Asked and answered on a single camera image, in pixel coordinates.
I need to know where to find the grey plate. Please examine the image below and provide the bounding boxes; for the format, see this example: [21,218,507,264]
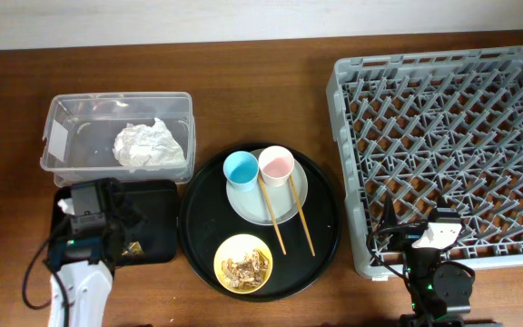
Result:
[226,148,309,225]

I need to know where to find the right wooden chopstick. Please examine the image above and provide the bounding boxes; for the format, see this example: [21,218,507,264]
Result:
[289,175,316,257]

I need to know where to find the blue cup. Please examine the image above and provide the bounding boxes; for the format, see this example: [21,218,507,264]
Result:
[222,151,259,192]

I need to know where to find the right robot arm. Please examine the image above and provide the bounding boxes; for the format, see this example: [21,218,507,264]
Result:
[379,195,475,326]

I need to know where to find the pink cup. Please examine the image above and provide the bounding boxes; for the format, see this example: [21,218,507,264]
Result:
[258,145,295,187]

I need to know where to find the grey dishwasher rack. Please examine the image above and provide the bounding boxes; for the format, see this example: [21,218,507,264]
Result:
[326,45,523,280]

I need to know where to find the clear plastic bin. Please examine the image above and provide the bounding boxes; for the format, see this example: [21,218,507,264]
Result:
[40,92,196,187]

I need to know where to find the gold foil wrapper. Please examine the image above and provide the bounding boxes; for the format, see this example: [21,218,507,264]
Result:
[122,242,144,257]

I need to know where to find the yellow bowl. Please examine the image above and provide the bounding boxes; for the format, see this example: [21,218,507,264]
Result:
[213,234,273,294]

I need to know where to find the left wooden chopstick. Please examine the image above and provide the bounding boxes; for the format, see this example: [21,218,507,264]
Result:
[258,175,287,255]

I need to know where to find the food scraps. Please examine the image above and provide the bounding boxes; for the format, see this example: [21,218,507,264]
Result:
[221,249,270,292]

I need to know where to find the wooden chopstick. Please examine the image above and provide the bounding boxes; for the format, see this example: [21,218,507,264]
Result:
[258,175,287,255]
[289,175,316,257]

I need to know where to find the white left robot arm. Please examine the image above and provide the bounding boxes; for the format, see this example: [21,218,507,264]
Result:
[44,209,143,326]

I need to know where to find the white napkin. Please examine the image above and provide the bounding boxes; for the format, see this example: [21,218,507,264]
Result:
[113,118,186,167]

